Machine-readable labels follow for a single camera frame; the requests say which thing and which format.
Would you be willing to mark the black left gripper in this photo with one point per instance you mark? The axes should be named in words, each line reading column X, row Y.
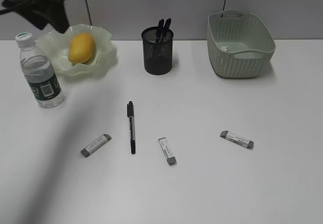
column 29, row 9

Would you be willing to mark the yellow mango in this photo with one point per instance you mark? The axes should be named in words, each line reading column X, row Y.
column 81, row 48

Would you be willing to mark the clear water bottle green label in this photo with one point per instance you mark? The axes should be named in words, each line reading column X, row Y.
column 39, row 72

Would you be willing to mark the black blue marker pen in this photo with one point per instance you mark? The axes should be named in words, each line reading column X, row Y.
column 165, row 29

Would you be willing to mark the waste paper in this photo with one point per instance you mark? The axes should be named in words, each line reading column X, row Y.
column 226, row 49

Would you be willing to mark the pale green wavy glass plate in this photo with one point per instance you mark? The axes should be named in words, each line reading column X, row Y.
column 56, row 47

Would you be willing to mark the black mesh pen holder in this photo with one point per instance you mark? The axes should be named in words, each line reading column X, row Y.
column 158, row 57

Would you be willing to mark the grey white eraser left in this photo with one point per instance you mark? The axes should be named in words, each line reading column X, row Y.
column 96, row 145

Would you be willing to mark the grey white eraser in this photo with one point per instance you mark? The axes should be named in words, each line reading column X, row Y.
column 96, row 145
column 167, row 151
column 237, row 139

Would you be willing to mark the grey white eraser centre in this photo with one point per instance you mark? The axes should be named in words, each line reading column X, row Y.
column 167, row 151

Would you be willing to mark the pale green woven plastic basket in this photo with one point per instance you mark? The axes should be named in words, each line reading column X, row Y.
column 251, row 43

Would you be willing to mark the grey white eraser right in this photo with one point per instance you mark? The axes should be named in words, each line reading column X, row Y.
column 237, row 139

